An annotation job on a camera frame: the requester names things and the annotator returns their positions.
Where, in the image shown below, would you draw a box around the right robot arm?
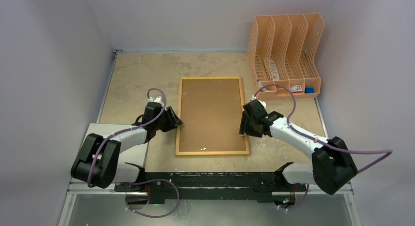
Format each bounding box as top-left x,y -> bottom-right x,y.
239,99 -> 358,195

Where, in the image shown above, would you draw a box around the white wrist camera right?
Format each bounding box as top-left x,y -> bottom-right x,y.
251,96 -> 267,109

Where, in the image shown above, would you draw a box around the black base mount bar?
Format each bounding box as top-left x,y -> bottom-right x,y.
115,172 -> 306,204

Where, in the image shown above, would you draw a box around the orange plastic file organizer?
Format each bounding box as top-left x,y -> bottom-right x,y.
247,13 -> 324,101

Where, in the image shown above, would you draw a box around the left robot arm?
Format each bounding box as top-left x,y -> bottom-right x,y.
70,102 -> 183,191

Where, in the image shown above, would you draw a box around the blue small object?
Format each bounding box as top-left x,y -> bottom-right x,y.
304,87 -> 315,94

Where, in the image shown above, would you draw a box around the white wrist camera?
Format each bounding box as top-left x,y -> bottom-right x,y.
251,96 -> 267,109
148,96 -> 164,105

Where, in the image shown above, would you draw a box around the red white small box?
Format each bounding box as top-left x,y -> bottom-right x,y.
289,85 -> 303,93

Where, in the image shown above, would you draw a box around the yellow wooden picture frame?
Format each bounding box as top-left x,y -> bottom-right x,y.
175,76 -> 251,157

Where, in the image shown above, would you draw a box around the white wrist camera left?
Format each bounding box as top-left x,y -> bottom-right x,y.
148,96 -> 164,105

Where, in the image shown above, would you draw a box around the white label card in organizer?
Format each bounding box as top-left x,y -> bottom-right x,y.
268,58 -> 280,80

